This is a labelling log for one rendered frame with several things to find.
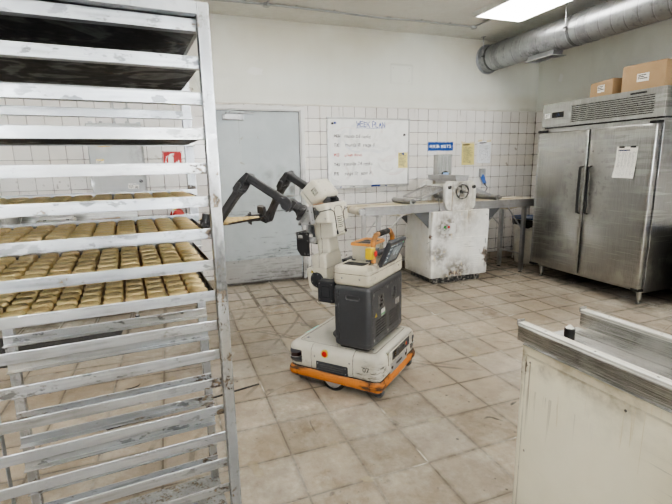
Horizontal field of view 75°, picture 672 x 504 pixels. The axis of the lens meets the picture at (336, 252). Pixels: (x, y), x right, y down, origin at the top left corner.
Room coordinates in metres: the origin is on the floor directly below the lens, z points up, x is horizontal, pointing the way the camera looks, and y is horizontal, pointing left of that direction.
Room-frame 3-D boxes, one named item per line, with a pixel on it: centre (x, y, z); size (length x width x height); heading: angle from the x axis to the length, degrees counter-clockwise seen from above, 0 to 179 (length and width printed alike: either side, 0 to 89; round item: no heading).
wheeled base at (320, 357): (2.85, -0.11, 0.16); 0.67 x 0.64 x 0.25; 60
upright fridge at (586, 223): (4.88, -3.05, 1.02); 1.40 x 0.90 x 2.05; 20
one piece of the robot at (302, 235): (2.99, 0.15, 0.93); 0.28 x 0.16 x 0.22; 150
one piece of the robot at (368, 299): (2.80, -0.19, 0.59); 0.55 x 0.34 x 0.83; 150
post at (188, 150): (1.63, 0.52, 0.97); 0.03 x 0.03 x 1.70; 25
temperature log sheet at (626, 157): (4.34, -2.80, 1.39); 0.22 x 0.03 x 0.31; 20
